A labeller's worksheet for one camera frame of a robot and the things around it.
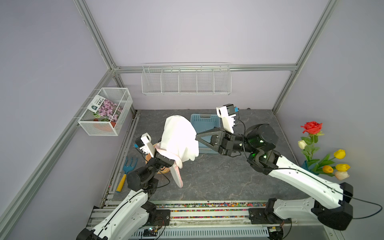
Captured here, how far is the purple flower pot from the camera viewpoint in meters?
0.72

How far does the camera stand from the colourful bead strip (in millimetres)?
770

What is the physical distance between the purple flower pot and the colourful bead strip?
539mm
